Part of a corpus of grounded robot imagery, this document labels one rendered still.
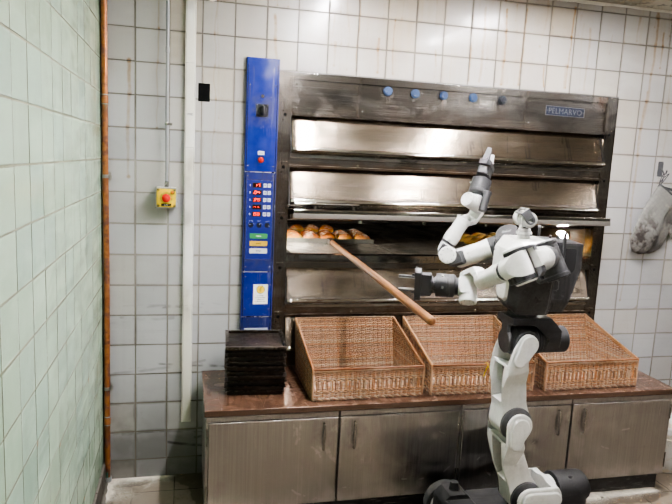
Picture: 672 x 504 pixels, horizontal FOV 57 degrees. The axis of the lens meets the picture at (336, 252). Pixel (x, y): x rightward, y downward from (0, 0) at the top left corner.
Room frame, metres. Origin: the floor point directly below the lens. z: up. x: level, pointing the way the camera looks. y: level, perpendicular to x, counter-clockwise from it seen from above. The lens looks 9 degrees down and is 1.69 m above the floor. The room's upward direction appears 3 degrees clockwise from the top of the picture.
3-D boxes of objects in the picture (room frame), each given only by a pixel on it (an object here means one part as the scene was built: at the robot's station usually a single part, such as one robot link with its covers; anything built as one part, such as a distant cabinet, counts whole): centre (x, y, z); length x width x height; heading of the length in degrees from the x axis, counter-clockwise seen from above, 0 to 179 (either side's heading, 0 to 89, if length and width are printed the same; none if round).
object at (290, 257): (3.41, -0.61, 1.16); 1.80 x 0.06 x 0.04; 104
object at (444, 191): (3.39, -0.62, 1.54); 1.79 x 0.11 x 0.19; 104
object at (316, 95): (3.41, -0.61, 1.99); 1.80 x 0.08 x 0.21; 104
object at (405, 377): (2.99, -0.13, 0.72); 0.56 x 0.49 x 0.28; 105
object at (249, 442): (3.08, -0.58, 0.29); 2.42 x 0.56 x 0.58; 104
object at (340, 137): (3.39, -0.62, 1.80); 1.79 x 0.11 x 0.19; 104
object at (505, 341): (2.54, -0.85, 1.00); 0.28 x 0.13 x 0.18; 104
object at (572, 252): (2.53, -0.83, 1.27); 0.34 x 0.30 x 0.36; 4
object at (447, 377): (3.13, -0.70, 0.72); 0.56 x 0.49 x 0.28; 103
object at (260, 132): (4.04, 0.62, 1.07); 1.93 x 0.16 x 2.15; 14
